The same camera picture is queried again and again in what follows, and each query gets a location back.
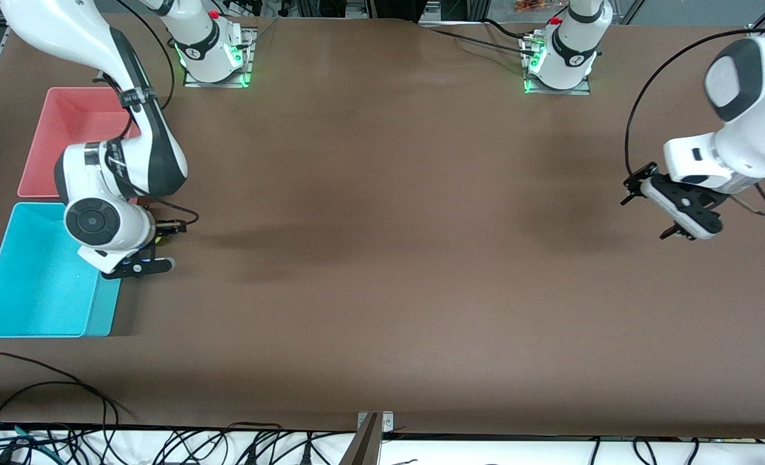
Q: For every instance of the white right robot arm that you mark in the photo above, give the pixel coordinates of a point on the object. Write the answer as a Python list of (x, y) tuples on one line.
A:
[(91, 219)]

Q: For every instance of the orange items in clear bag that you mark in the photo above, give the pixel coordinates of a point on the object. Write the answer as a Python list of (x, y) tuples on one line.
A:
[(530, 5)]

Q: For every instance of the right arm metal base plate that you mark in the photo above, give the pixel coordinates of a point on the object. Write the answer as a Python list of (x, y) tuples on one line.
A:
[(248, 58)]

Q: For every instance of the small metal bracket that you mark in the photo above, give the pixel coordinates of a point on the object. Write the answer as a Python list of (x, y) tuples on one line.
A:
[(387, 423)]

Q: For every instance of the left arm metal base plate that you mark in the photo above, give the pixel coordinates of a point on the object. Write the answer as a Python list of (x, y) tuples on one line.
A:
[(585, 91)]

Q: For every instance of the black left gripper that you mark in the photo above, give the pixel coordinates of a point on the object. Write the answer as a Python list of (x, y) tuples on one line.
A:
[(634, 182)]

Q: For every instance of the dark metal strut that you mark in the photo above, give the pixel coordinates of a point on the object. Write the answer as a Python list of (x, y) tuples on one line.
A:
[(363, 449)]

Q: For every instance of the blue plastic bin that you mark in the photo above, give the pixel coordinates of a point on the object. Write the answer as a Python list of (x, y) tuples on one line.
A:
[(33, 290)]

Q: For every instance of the pink plastic bin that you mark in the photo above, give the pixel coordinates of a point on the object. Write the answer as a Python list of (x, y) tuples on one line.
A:
[(53, 148)]

